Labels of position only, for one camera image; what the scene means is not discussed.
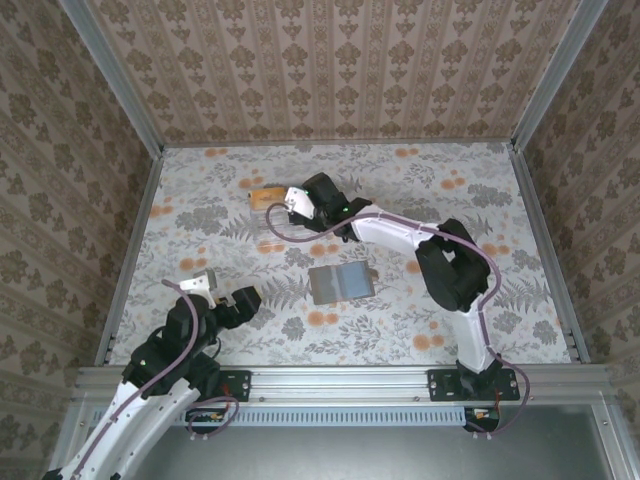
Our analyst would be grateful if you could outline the beige leather card holder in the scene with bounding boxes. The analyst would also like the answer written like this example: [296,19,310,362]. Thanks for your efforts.
[308,261,377,305]

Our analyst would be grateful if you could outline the slotted grey cable duct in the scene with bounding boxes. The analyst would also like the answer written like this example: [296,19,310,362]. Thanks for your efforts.
[92,406,469,427]

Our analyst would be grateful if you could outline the grey metal panel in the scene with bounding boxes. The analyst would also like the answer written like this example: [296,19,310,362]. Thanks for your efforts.
[74,404,624,480]

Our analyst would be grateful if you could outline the black connector block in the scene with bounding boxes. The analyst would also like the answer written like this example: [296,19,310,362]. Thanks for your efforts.
[462,407,501,434]
[184,407,232,435]

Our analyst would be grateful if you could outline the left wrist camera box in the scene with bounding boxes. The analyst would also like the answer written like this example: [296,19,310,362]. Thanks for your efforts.
[179,269,220,303]

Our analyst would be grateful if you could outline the brownish orange card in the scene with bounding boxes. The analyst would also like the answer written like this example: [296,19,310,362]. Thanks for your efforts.
[249,186,288,211]

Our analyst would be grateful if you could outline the floral patterned table cover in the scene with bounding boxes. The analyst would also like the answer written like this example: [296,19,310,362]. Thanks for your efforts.
[107,142,576,367]

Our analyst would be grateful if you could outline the aluminium front rail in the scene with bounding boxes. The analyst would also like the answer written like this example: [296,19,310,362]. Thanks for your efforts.
[74,363,614,405]

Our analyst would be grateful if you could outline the aluminium side rail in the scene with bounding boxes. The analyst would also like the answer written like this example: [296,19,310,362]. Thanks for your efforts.
[509,142,594,365]
[93,147,166,366]

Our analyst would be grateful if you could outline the aluminium frame post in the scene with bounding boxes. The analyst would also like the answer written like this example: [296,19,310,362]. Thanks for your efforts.
[64,0,166,154]
[512,0,611,151]

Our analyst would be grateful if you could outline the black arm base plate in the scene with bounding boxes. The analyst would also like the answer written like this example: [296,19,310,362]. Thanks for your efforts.
[428,368,521,403]
[189,369,251,403]

